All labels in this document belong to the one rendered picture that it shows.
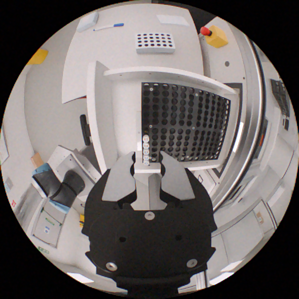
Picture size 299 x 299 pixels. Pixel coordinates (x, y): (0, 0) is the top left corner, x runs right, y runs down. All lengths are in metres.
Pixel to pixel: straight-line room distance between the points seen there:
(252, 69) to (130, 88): 0.32
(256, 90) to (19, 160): 3.47
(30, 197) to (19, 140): 2.88
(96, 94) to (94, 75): 0.04
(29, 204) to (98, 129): 0.42
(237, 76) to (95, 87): 0.33
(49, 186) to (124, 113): 0.43
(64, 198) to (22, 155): 2.85
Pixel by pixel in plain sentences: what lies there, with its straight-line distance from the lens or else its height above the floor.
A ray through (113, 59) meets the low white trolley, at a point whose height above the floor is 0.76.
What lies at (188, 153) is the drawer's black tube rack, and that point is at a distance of 0.24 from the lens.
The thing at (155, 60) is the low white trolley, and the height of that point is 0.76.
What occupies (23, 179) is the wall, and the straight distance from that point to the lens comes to 3.28.
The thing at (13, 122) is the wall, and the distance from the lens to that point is 3.37.
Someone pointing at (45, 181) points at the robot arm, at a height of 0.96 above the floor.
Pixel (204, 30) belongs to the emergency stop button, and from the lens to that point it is 0.37.
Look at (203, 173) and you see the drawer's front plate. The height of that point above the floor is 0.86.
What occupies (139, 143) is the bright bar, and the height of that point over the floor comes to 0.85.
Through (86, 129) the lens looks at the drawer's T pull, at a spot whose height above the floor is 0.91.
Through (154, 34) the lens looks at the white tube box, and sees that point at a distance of 0.39.
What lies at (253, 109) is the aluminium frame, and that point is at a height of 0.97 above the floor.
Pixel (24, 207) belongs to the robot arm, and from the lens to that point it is 0.47.
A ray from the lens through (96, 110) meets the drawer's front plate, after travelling 0.19.
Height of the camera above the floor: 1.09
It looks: 62 degrees down
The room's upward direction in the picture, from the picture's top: 176 degrees clockwise
